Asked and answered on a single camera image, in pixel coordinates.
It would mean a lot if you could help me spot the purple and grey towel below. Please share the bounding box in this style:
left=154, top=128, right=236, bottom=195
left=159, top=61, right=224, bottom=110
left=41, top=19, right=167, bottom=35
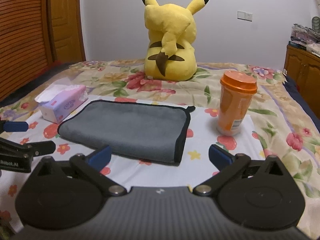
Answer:
left=57, top=100, right=195, bottom=165

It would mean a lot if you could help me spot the pink tissue box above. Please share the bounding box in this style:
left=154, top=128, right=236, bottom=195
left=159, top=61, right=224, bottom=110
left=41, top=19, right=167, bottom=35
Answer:
left=35, top=84, right=88, bottom=124

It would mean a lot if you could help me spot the floral bed quilt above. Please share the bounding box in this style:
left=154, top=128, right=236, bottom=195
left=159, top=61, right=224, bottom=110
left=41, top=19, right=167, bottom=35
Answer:
left=1, top=60, right=319, bottom=239

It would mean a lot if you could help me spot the wooden louvered wardrobe door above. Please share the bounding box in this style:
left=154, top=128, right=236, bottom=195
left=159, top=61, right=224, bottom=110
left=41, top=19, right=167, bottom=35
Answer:
left=1, top=0, right=53, bottom=99

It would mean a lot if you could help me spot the white fruit print sheet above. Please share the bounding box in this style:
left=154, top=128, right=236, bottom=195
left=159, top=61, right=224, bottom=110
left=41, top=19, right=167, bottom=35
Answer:
left=0, top=94, right=268, bottom=233

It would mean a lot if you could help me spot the wooden panel door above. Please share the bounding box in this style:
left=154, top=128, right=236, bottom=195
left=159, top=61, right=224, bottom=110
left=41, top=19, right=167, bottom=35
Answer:
left=47, top=0, right=86, bottom=62

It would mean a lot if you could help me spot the orange plastic cup with lid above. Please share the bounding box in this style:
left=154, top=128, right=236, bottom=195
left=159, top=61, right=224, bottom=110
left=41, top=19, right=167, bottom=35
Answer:
left=217, top=70, right=258, bottom=136

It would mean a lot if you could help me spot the wooden sideboard cabinet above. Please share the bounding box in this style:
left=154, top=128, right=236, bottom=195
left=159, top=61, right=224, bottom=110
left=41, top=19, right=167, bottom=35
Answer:
left=284, top=45, right=320, bottom=118

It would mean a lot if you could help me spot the clutter pile on cabinet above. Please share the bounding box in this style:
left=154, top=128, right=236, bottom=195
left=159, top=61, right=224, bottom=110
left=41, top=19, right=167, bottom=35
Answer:
left=288, top=16, right=319, bottom=57

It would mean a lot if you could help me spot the yellow Pikachu plush toy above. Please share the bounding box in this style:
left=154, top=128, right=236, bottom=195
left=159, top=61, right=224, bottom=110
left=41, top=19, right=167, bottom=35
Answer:
left=142, top=0, right=209, bottom=82

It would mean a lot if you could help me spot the white wall switch plate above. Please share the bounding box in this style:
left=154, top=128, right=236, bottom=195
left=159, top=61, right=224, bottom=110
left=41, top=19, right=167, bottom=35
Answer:
left=237, top=11, right=253, bottom=22

